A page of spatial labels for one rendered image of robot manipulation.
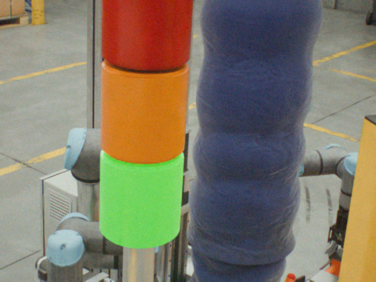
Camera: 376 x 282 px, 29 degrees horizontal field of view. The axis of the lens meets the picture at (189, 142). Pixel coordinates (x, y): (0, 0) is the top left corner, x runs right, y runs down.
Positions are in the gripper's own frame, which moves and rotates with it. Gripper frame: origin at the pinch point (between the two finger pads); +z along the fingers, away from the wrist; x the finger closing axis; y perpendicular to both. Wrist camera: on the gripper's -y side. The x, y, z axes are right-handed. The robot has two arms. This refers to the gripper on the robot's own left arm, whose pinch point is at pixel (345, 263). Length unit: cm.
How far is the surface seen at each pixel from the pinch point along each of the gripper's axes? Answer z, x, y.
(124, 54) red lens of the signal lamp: -101, 51, 151
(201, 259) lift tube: -30, -2, 69
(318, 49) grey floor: 122, -372, -659
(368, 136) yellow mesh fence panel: -81, 45, 102
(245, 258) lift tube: -35, 9, 69
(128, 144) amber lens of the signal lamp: -96, 52, 150
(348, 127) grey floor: 123, -203, -422
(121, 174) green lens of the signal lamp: -94, 51, 151
